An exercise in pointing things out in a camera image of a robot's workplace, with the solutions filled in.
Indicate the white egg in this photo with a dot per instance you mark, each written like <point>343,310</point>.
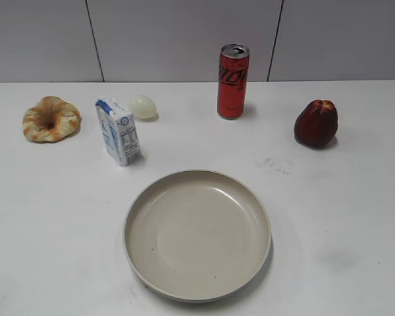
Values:
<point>143,107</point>

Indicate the red soda can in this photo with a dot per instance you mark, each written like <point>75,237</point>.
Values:
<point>233,71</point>

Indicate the blue white milk carton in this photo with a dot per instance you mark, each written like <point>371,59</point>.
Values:
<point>119,131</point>

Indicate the beige round plate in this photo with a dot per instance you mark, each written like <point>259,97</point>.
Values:
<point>197,236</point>

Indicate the ring shaped bread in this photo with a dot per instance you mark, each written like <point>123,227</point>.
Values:
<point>50,120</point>

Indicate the dark red wax apple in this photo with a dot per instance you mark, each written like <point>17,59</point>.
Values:
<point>317,124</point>

